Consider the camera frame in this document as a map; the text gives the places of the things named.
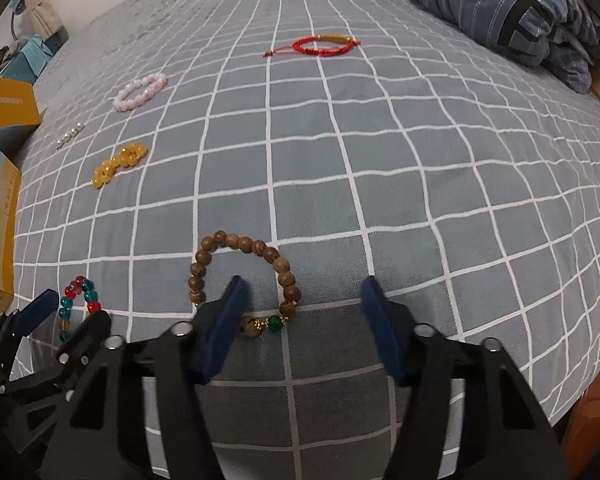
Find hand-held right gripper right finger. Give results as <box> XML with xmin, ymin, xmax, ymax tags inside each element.
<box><xmin>361</xmin><ymin>276</ymin><xmax>573</xmax><ymax>480</ymax></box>

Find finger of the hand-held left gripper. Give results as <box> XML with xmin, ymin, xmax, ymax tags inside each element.
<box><xmin>0</xmin><ymin>290</ymin><xmax>61</xmax><ymax>401</ymax></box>
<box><xmin>5</xmin><ymin>310</ymin><xmax>112</xmax><ymax>456</ymax></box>

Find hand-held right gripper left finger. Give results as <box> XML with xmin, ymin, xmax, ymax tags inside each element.
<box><xmin>40</xmin><ymin>276</ymin><xmax>248</xmax><ymax>480</ymax></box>

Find red and green bead bracelet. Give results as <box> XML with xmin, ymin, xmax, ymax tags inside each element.
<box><xmin>57</xmin><ymin>275</ymin><xmax>103</xmax><ymax>343</ymax></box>

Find brown wooden bead bracelet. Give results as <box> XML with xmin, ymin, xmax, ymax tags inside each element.
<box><xmin>187</xmin><ymin>230</ymin><xmax>303</xmax><ymax>341</ymax></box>

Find white cardboard box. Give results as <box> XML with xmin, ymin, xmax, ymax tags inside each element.
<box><xmin>0</xmin><ymin>74</ymin><xmax>43</xmax><ymax>311</ymax></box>

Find yellow bead bracelet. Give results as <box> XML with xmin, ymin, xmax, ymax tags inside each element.
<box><xmin>90</xmin><ymin>143</ymin><xmax>149</xmax><ymax>192</ymax></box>

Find white pearl string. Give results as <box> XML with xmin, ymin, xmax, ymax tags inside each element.
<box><xmin>55</xmin><ymin>122</ymin><xmax>86</xmax><ymax>151</ymax></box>

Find pink bead bracelet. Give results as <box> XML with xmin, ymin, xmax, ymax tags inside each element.
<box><xmin>112</xmin><ymin>72</ymin><xmax>169</xmax><ymax>112</ymax></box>

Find red cord bracelet gold tube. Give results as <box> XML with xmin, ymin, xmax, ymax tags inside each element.
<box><xmin>264</xmin><ymin>32</ymin><xmax>361</xmax><ymax>58</ymax></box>

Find grey checked bed sheet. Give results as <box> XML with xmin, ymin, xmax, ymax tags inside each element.
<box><xmin>10</xmin><ymin>0</ymin><xmax>600</xmax><ymax>480</ymax></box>

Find teal cloth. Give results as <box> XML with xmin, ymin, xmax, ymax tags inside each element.
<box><xmin>7</xmin><ymin>35</ymin><xmax>70</xmax><ymax>85</ymax></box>

